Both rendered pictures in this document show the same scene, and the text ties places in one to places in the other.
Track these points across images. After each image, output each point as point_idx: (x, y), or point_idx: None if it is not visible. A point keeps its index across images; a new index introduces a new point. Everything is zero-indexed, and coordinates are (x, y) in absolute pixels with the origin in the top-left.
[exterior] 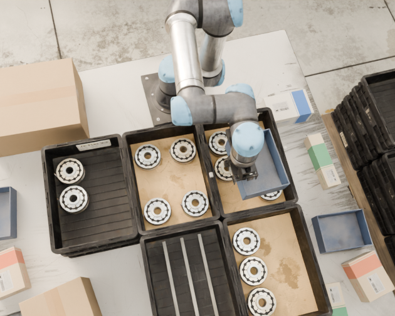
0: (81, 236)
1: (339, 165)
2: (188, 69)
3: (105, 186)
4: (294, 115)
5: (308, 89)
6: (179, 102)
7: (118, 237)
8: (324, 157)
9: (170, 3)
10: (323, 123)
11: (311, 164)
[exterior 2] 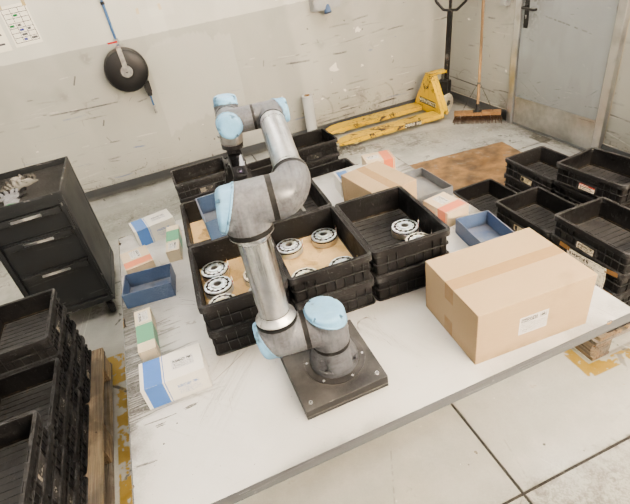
0: (388, 217)
1: (126, 343)
2: (274, 119)
3: (381, 245)
4: (166, 355)
5: (131, 426)
6: (279, 98)
7: (350, 201)
8: (143, 330)
9: (303, 175)
10: (127, 384)
11: (159, 337)
